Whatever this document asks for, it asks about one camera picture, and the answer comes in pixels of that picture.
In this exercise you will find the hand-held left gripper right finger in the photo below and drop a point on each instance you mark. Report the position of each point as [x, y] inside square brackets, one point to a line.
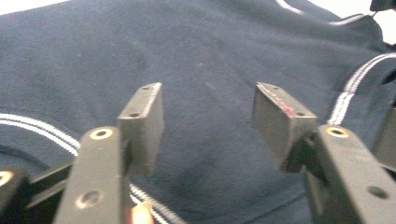
[280, 124]

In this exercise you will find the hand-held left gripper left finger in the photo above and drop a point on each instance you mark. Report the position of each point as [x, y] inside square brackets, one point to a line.
[141, 130]

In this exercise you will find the navy knit vest grey trim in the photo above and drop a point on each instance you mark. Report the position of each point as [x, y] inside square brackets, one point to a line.
[202, 62]

